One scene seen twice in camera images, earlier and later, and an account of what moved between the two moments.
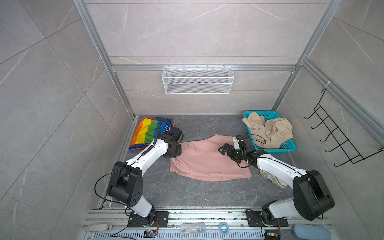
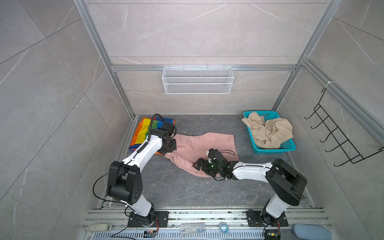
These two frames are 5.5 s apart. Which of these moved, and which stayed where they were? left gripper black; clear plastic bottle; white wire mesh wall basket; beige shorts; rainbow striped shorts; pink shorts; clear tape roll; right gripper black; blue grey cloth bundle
Moved: pink shorts; right gripper black; left gripper black
Stayed: blue grey cloth bundle; clear tape roll; white wire mesh wall basket; clear plastic bottle; rainbow striped shorts; beige shorts
